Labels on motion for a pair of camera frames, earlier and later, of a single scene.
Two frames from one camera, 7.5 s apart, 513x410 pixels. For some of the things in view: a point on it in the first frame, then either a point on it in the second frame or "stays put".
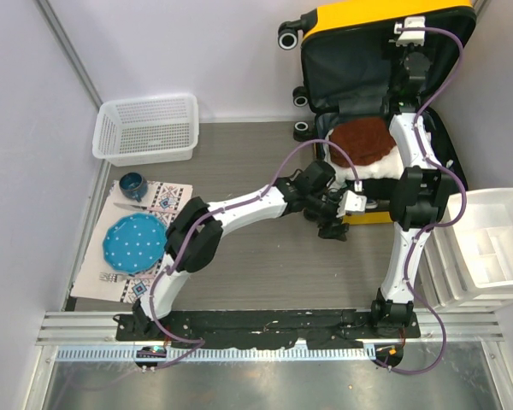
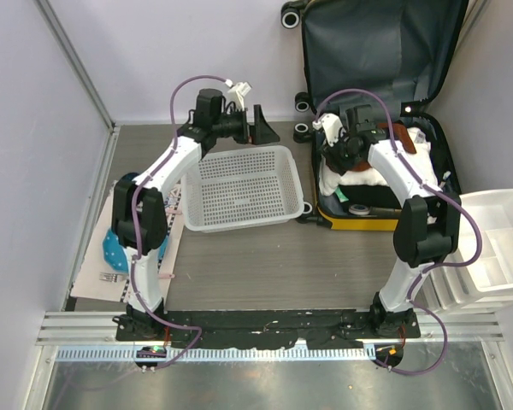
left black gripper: x=326 y=229 → x=261 y=132
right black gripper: x=427 y=50 → x=338 y=165
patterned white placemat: x=97 y=279 stays put
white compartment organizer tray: x=483 y=259 stays put
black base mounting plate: x=271 y=328 stays put
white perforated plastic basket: x=146 y=130 → x=238 y=187
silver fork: x=113 y=277 stays put
